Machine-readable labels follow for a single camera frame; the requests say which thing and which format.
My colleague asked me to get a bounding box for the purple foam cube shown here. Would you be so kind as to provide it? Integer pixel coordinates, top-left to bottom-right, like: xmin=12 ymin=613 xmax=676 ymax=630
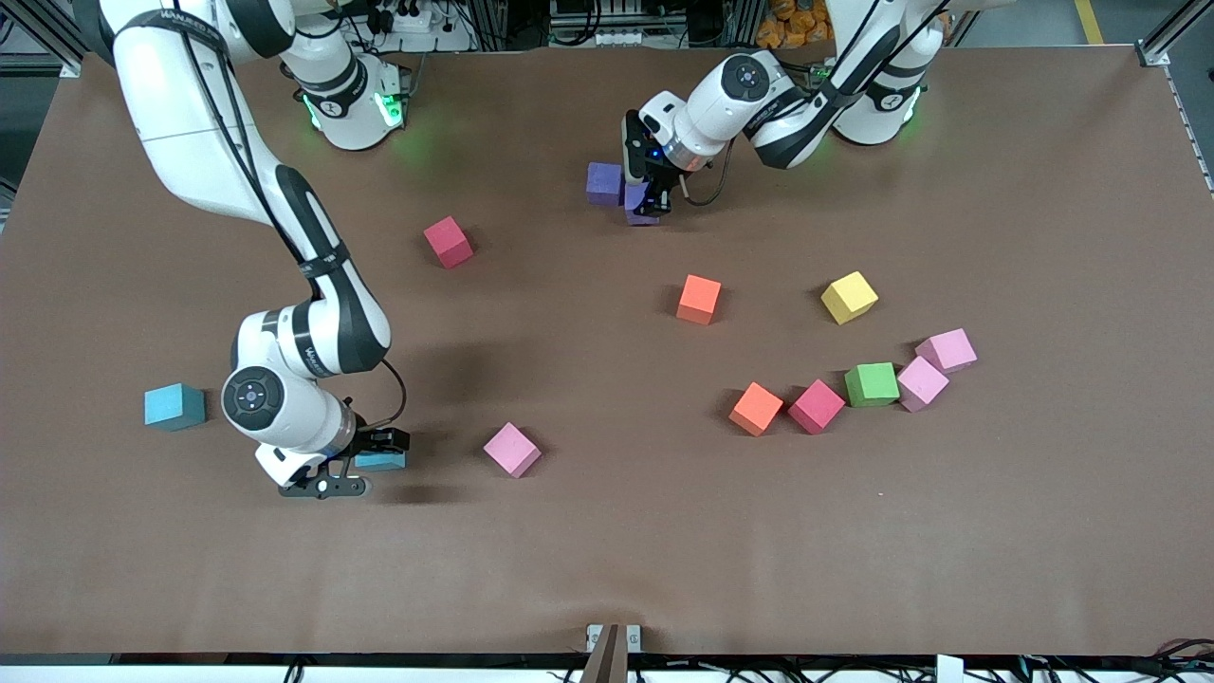
xmin=585 ymin=161 xmax=625 ymax=208
xmin=623 ymin=180 xmax=663 ymax=228

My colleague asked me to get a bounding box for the orange foam cube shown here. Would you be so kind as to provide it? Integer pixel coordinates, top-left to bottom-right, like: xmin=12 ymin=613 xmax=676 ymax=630
xmin=676 ymin=274 xmax=722 ymax=326
xmin=728 ymin=381 xmax=785 ymax=437

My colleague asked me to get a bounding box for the red foam cube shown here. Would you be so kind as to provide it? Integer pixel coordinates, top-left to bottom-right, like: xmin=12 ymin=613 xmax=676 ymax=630
xmin=788 ymin=379 xmax=846 ymax=435
xmin=423 ymin=215 xmax=475 ymax=270

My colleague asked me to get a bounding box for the pink foam cube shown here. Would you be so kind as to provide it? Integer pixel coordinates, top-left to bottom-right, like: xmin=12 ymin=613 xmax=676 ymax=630
xmin=915 ymin=328 xmax=979 ymax=374
xmin=896 ymin=356 xmax=950 ymax=413
xmin=483 ymin=422 xmax=543 ymax=479

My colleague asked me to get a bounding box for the white power strip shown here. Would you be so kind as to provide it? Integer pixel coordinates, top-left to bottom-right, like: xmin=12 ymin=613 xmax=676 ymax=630
xmin=550 ymin=0 xmax=655 ymax=48
xmin=365 ymin=0 xmax=472 ymax=53

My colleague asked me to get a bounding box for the orange items bag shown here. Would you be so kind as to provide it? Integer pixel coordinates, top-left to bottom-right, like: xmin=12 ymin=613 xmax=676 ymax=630
xmin=756 ymin=0 xmax=837 ymax=48

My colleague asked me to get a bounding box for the yellow foam cube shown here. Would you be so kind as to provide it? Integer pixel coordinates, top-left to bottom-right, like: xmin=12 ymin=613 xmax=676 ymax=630
xmin=820 ymin=270 xmax=879 ymax=325

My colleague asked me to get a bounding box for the brown table cover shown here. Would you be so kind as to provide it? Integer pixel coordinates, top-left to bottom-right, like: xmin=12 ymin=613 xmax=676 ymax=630
xmin=0 ymin=46 xmax=1214 ymax=657

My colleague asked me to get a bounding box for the green foam cube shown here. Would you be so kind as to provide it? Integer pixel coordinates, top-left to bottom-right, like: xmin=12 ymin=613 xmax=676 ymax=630
xmin=844 ymin=361 xmax=901 ymax=409

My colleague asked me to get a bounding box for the metal mounting bracket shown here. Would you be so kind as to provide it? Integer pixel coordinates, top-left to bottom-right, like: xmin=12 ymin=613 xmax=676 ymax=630
xmin=586 ymin=623 xmax=642 ymax=654

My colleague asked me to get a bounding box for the aluminium frame profile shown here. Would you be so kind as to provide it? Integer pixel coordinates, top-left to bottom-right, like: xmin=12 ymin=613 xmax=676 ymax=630
xmin=19 ymin=0 xmax=91 ymax=79
xmin=1136 ymin=0 xmax=1214 ymax=195

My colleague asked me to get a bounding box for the black cable bundle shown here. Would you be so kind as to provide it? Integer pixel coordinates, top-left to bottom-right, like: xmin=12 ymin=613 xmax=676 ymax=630
xmin=1015 ymin=637 xmax=1214 ymax=683

